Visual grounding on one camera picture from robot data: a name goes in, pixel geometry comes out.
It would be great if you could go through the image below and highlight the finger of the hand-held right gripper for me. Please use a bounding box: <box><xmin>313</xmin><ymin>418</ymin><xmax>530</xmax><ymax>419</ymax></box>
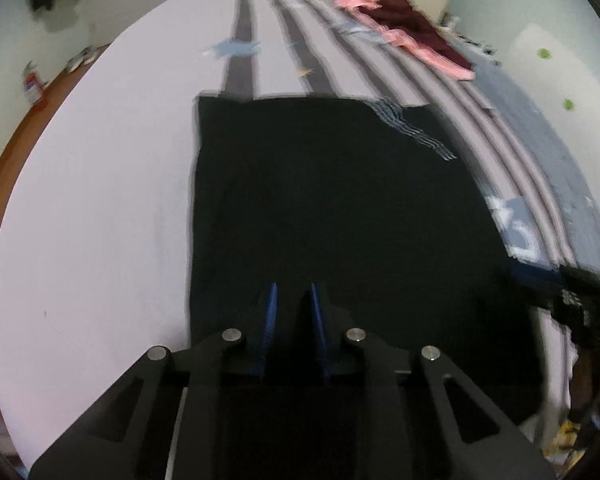
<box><xmin>505</xmin><ymin>259</ymin><xmax>566</xmax><ymax>291</ymax></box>

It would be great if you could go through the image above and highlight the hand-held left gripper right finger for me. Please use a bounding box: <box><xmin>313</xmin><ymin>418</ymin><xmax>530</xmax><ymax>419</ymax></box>
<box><xmin>310</xmin><ymin>282</ymin><xmax>556</xmax><ymax>480</ymax></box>

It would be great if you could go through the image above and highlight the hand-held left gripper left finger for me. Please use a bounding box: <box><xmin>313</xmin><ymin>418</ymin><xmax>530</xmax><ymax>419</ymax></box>
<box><xmin>27</xmin><ymin>282</ymin><xmax>279</xmax><ymax>480</ymax></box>

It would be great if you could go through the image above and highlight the black t-shirt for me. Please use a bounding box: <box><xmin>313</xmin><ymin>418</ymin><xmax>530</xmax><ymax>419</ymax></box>
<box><xmin>187</xmin><ymin>94</ymin><xmax>556</xmax><ymax>426</ymax></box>

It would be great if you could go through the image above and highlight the person's right forearm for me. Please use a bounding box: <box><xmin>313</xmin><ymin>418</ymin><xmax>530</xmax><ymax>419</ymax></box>
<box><xmin>572</xmin><ymin>347</ymin><xmax>600</xmax><ymax>416</ymax></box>

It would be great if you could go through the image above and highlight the yellow patterned item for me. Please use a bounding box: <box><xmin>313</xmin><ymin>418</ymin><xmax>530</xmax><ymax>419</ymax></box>
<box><xmin>545</xmin><ymin>420</ymin><xmax>583</xmax><ymax>461</ymax></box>

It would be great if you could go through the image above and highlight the white bed headboard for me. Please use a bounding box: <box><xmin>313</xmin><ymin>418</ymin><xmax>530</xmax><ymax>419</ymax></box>
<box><xmin>490</xmin><ymin>22</ymin><xmax>600</xmax><ymax>196</ymax></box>

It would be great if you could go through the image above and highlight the bed with striped star sheet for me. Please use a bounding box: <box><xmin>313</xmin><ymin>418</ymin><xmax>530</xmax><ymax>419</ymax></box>
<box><xmin>0</xmin><ymin>0</ymin><xmax>600</xmax><ymax>461</ymax></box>

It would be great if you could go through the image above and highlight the pink garment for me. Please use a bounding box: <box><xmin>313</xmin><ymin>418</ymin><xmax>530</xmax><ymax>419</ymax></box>
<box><xmin>335</xmin><ymin>0</ymin><xmax>476</xmax><ymax>81</ymax></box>

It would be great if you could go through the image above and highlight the white nightstand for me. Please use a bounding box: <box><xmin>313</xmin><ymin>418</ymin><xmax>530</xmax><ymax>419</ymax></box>
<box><xmin>437</xmin><ymin>10</ymin><xmax>501</xmax><ymax>63</ymax></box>

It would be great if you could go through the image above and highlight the maroon garment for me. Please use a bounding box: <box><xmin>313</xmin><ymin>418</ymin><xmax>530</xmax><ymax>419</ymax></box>
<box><xmin>360</xmin><ymin>0</ymin><xmax>473</xmax><ymax>72</ymax></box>

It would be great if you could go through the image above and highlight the pair of slippers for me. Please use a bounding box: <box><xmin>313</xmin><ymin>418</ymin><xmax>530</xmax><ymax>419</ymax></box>
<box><xmin>67</xmin><ymin>46</ymin><xmax>98</xmax><ymax>70</ymax></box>

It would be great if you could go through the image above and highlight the red fire extinguisher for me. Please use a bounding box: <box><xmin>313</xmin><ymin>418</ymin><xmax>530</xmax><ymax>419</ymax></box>
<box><xmin>22</xmin><ymin>60</ymin><xmax>46</xmax><ymax>106</ymax></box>

